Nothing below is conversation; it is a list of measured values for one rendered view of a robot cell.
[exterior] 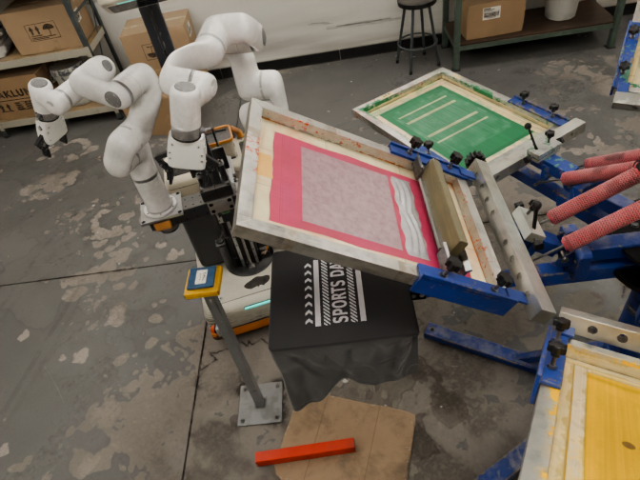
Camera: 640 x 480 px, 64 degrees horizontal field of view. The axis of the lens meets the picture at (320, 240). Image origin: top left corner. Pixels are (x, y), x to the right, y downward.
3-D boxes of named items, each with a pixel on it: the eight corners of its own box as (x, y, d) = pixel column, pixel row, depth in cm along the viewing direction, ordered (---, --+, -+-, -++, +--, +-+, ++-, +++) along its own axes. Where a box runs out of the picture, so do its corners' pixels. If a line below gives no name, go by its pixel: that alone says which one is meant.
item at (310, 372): (297, 412, 192) (273, 350, 162) (297, 404, 194) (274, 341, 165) (420, 400, 188) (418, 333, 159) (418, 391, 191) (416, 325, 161)
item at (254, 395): (237, 427, 248) (168, 306, 182) (241, 386, 264) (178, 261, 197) (282, 422, 246) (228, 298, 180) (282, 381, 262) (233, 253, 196)
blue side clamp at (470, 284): (410, 290, 132) (424, 274, 128) (406, 276, 136) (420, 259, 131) (503, 316, 141) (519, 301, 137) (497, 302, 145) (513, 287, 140)
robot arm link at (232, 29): (226, 46, 164) (270, 41, 161) (210, 85, 151) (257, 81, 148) (210, -5, 151) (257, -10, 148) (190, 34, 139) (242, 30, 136)
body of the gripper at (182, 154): (208, 124, 134) (208, 159, 142) (168, 120, 133) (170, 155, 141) (204, 140, 129) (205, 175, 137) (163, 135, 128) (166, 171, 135)
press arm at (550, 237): (510, 243, 160) (520, 232, 157) (504, 230, 164) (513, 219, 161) (552, 257, 165) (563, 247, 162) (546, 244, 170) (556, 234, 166)
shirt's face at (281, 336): (270, 350, 163) (270, 349, 163) (273, 253, 195) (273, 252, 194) (419, 332, 160) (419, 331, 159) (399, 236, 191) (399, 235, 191)
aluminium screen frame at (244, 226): (230, 235, 117) (235, 224, 115) (248, 107, 159) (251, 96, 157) (506, 310, 141) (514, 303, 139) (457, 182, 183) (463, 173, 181)
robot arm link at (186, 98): (182, 62, 131) (219, 69, 131) (184, 99, 138) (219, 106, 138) (164, 90, 120) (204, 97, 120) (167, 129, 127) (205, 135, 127)
